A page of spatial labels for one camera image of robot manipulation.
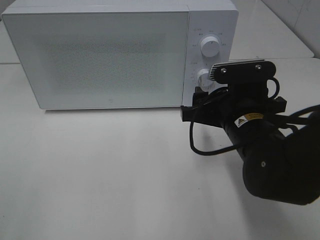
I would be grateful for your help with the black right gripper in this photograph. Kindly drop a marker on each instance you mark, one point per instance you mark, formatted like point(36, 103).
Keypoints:
point(230, 102)

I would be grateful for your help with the white microwave knob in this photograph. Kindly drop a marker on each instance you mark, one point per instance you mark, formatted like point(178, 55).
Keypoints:
point(203, 79)
point(210, 46)

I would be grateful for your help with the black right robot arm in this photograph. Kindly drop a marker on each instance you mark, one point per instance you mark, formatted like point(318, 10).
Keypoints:
point(280, 154)

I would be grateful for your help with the white microwave oven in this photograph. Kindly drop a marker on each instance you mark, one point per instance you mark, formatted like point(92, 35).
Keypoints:
point(206, 17)

